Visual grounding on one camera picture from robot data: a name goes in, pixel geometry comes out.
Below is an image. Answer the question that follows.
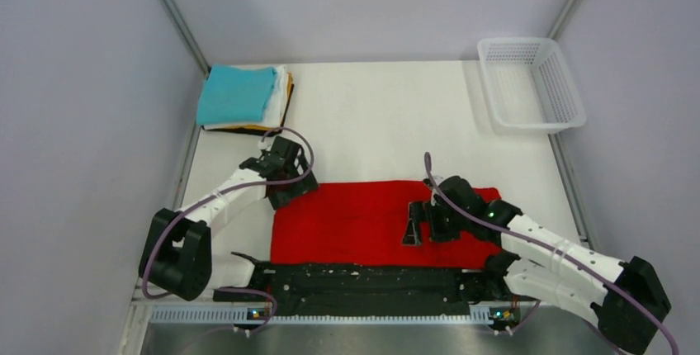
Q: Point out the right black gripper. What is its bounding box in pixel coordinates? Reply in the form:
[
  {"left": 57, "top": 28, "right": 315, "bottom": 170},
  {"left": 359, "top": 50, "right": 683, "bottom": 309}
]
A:
[{"left": 402, "top": 198, "right": 469, "bottom": 244}]

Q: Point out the red t-shirt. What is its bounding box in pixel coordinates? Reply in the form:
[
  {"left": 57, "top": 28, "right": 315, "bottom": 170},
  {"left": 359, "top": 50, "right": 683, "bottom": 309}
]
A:
[{"left": 270, "top": 181, "right": 501, "bottom": 269}]

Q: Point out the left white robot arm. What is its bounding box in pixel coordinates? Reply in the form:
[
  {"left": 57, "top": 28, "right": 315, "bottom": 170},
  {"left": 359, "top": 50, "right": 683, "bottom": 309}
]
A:
[{"left": 139, "top": 135, "right": 319, "bottom": 301}]

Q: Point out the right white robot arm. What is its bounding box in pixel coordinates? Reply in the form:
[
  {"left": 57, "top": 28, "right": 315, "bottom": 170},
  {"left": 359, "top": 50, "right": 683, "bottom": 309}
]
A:
[{"left": 403, "top": 176, "right": 671, "bottom": 354}]

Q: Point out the folded white t-shirt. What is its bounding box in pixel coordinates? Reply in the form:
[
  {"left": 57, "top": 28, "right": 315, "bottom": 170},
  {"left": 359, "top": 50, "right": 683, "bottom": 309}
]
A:
[{"left": 206, "top": 64, "right": 289, "bottom": 127}]

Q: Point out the folded teal t-shirt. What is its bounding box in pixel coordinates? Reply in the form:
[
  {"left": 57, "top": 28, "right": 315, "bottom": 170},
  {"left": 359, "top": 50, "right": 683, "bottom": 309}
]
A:
[{"left": 196, "top": 64, "right": 277, "bottom": 126}]

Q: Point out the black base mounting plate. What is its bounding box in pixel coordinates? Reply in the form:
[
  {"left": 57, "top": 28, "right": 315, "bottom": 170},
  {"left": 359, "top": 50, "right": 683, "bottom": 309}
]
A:
[{"left": 213, "top": 261, "right": 532, "bottom": 336}]

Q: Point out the white plastic basket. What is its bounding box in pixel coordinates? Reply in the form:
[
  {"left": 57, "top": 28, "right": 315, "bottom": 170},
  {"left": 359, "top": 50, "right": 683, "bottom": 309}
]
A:
[{"left": 477, "top": 37, "right": 587, "bottom": 135}]

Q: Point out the white slotted cable duct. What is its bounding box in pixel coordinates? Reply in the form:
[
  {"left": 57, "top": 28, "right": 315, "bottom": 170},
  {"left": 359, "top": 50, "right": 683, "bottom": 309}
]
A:
[{"left": 150, "top": 305, "right": 494, "bottom": 325}]

